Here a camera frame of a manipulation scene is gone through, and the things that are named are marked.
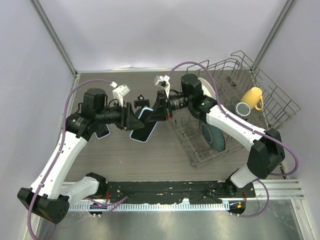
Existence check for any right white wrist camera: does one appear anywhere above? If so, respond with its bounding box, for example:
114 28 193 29
154 75 171 97

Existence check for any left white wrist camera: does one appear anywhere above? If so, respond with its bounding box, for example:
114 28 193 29
110 81 130 107

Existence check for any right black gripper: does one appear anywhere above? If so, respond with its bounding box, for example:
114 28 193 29
145 90 192 123

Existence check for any grey wire dish rack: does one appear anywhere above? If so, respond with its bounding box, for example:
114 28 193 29
171 50 301 167

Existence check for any dark teal plate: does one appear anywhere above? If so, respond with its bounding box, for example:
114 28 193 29
198 120 226 153

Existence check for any yellow mug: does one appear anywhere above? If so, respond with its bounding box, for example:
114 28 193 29
241 87 264 111

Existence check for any white slotted cable duct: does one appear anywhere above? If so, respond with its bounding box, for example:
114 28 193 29
69 199 230 212

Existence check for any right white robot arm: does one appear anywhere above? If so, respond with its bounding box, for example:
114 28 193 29
147 73 285 198

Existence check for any black phone stand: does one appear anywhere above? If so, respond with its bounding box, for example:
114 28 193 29
134 94 150 109

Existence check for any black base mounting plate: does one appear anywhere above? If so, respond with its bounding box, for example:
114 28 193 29
77 180 256 204

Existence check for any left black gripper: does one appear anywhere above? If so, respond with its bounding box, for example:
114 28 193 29
96 100 145 131

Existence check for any white plate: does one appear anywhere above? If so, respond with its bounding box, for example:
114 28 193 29
197 77 217 107

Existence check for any lilac case phone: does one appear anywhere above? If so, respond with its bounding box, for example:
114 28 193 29
95 124 111 140

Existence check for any dark green mug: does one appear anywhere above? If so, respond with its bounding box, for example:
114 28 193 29
234 101 251 119

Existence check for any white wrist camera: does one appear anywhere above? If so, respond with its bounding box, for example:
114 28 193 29
154 75 171 97
110 81 130 107

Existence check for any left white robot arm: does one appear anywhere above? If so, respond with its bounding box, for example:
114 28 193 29
17 85 144 224

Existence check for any light blue case phone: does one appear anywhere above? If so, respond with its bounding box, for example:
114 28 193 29
129 107 158 143

